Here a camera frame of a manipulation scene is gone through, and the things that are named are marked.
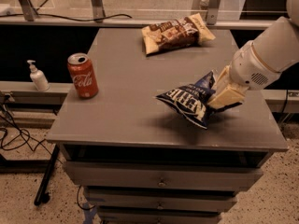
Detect brown chip bag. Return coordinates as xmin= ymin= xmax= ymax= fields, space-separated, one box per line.
xmin=141 ymin=13 xmax=215 ymax=55

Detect red cola can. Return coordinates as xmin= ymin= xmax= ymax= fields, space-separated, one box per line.
xmin=67 ymin=53 xmax=98 ymax=98

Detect middle grey drawer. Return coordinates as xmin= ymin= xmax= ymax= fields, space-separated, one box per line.
xmin=84 ymin=188 xmax=236 ymax=213

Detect black floor cables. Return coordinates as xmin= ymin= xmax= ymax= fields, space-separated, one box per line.
xmin=0 ymin=103 xmax=64 ymax=165

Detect black cable on ledge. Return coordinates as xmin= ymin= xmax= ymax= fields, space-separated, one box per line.
xmin=0 ymin=12 xmax=133 ymax=22

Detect top grey drawer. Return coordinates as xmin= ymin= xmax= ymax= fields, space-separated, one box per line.
xmin=64 ymin=161 xmax=263 ymax=191

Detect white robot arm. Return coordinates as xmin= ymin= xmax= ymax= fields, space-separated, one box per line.
xmin=207 ymin=0 xmax=299 ymax=110

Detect black stand leg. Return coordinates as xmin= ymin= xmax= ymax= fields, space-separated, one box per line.
xmin=34 ymin=146 xmax=59 ymax=206

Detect grey drawer cabinet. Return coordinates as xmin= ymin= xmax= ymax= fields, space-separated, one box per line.
xmin=46 ymin=27 xmax=290 ymax=224

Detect bottom grey drawer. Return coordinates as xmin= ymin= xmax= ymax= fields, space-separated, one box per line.
xmin=98 ymin=207 xmax=221 ymax=224

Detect white pump bottle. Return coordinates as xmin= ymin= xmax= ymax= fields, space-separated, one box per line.
xmin=27 ymin=60 xmax=50 ymax=91

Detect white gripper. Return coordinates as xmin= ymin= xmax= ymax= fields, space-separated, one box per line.
xmin=207 ymin=41 xmax=281 ymax=109

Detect grey drawer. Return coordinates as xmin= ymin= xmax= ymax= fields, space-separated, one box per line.
xmin=84 ymin=188 xmax=236 ymax=213
xmin=64 ymin=161 xmax=263 ymax=191
xmin=98 ymin=207 xmax=221 ymax=224

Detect blue Kettle chip bag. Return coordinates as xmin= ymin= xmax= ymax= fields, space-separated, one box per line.
xmin=156 ymin=71 xmax=241 ymax=129

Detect metal window frame rail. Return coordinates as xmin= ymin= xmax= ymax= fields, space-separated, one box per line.
xmin=0 ymin=0 xmax=285 ymax=29

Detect grey low shelf rail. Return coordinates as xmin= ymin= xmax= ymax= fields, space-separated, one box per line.
xmin=0 ymin=81 xmax=72 ymax=129

